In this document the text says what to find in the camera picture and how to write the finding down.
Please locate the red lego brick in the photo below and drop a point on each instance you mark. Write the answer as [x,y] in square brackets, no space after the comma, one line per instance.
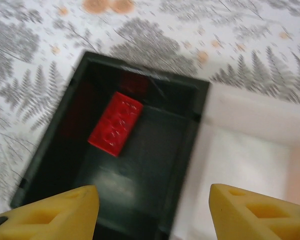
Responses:
[115,125]

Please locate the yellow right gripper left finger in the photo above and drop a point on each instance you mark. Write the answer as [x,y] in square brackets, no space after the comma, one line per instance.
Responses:
[52,217]

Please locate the black plastic bin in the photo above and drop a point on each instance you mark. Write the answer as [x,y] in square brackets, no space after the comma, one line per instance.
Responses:
[145,160]

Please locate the white translucent plastic bin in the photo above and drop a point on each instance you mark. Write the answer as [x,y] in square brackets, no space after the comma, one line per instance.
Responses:
[242,160]

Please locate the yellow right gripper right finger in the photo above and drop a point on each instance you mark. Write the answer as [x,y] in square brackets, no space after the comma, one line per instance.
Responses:
[260,220]

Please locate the floral patterned tablecloth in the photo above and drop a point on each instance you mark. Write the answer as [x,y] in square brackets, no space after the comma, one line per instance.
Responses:
[27,37]

